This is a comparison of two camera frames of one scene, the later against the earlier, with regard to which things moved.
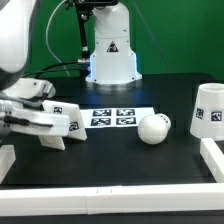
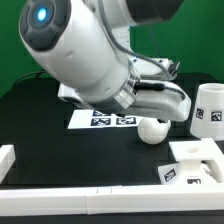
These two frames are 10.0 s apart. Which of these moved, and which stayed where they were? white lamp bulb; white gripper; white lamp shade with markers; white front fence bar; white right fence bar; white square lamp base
Moved: white gripper; white square lamp base
Stayed: white right fence bar; white lamp bulb; white lamp shade with markers; white front fence bar
